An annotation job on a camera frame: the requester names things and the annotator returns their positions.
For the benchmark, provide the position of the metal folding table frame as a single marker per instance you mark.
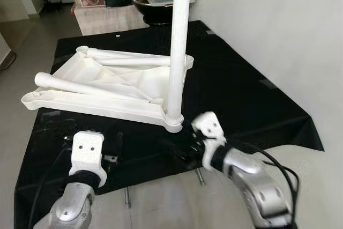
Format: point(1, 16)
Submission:
point(127, 197)

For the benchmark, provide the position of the white plastic table leg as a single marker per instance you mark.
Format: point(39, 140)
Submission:
point(128, 54)
point(139, 62)
point(179, 36)
point(69, 85)

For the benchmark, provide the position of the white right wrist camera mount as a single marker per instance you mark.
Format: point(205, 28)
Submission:
point(209, 127)

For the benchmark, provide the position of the black wok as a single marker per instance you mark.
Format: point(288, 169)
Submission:
point(150, 12)

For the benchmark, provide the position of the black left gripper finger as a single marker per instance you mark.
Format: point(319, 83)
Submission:
point(117, 144)

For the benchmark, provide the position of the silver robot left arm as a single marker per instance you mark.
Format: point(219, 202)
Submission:
point(69, 207)

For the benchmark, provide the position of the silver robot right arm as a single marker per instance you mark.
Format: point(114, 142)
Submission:
point(257, 186)

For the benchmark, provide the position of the clear tape patch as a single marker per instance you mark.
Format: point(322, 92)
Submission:
point(210, 32)

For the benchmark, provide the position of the white plastic table top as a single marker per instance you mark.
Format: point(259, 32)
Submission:
point(107, 108)

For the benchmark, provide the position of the black tablecloth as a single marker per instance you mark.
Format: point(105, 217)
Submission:
point(241, 95)

